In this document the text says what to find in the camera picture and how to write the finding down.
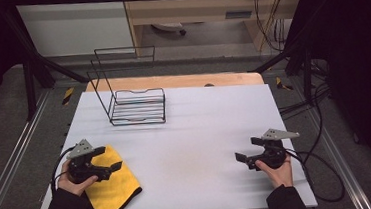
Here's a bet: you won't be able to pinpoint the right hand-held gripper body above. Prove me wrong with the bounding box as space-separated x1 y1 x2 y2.
244 126 303 173

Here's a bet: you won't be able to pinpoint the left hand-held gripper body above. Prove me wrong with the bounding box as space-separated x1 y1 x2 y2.
65 136 113 186

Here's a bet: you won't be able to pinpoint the yellow cloth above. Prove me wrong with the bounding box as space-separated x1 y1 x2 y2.
80 141 145 209

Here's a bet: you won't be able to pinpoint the black wire rack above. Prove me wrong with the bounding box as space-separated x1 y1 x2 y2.
84 43 169 130

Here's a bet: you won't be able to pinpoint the person's left hand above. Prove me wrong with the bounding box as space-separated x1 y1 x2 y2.
55 157 100 199

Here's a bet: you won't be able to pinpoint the person's right hand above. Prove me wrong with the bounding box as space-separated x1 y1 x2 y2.
255 152 295 191

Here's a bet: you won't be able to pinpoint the wooden board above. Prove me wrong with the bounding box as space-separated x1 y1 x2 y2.
84 65 265 99

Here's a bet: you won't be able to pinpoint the white cabinet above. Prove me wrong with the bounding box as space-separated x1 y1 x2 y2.
16 0 136 61

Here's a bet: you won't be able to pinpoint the grey chair base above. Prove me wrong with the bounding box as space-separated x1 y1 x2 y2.
151 20 188 39

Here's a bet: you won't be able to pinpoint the wooden desk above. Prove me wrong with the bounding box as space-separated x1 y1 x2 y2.
121 0 313 62

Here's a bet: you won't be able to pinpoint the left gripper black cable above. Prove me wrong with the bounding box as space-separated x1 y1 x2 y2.
47 145 81 196

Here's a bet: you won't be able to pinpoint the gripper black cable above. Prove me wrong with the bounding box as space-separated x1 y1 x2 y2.
284 146 317 198
47 145 81 196

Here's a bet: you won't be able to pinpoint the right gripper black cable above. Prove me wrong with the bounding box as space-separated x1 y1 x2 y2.
284 146 317 198

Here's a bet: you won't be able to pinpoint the bundle of floor cables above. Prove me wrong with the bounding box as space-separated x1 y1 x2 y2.
276 81 335 119

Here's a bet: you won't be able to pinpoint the aluminium floor rail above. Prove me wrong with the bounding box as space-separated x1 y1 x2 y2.
0 90 61 209
302 103 371 209

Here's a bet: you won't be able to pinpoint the black looped floor cable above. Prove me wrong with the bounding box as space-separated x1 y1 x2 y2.
291 81 348 206

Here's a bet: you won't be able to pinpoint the hanging black cables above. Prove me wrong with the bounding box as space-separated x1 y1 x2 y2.
254 0 292 55

